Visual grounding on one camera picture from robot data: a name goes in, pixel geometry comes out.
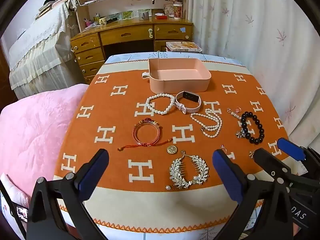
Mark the white floral curtain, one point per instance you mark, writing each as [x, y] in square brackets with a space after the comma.
[237, 30]

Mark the black flashlight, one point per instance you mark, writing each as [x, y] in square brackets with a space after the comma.
[111, 20]

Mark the printed magazine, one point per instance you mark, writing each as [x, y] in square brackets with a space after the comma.
[183, 47]

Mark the red box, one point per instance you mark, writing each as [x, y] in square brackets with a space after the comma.
[161, 17]

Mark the orange patterned blanket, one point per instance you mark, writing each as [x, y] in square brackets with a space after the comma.
[120, 120]

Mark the grey mug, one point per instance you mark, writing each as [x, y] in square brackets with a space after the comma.
[143, 15]

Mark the row of photo cards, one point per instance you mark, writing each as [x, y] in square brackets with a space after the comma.
[122, 15]

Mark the stack of books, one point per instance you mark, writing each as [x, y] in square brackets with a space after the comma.
[50, 6]

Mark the silver leaf hair comb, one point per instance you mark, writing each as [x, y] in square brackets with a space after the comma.
[177, 170]

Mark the floral paper cup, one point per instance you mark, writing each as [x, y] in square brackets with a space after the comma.
[177, 11]

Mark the floral bag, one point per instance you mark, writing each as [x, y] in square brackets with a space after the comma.
[168, 9]

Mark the wooden desk with drawers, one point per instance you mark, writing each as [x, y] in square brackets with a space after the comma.
[125, 33]

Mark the round gold pendant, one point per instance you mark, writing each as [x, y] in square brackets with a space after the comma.
[172, 149]

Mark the white lace furniture cover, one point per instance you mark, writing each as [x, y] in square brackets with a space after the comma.
[37, 50]

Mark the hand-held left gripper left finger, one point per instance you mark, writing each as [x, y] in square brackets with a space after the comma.
[93, 171]

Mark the pink plastic tray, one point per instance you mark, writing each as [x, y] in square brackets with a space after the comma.
[180, 83]

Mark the gold pearl safety pin brooch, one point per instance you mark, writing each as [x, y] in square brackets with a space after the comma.
[233, 113]

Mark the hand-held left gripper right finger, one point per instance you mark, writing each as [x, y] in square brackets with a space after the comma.
[226, 176]

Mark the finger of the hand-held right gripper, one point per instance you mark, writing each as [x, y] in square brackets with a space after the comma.
[267, 158]
[291, 148]

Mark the pink fluffy blanket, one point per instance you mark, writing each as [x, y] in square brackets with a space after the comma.
[32, 130]

